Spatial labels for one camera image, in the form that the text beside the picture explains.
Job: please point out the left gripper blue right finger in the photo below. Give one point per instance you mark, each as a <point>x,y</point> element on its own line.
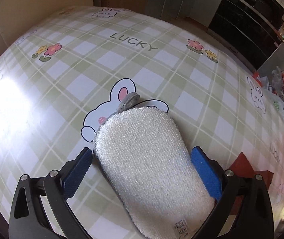
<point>207,173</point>

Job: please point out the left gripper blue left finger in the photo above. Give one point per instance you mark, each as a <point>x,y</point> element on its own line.
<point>73,172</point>

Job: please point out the dark red foil packet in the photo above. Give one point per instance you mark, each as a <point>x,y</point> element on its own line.
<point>242,168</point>

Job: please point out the white microfiber cleaning sponge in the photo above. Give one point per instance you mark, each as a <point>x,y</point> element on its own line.
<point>145,159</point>

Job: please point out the grey kitchen base cabinets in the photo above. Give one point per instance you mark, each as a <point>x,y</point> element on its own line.
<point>201,11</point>

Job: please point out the green plaid bunny tablecloth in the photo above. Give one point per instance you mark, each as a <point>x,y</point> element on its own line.
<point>74,63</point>

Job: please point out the white plastic bag on floor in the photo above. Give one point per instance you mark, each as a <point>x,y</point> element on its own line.
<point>277,102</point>

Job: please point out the black built-in oven stove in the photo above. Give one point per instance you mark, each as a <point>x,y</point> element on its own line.
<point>250,28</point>

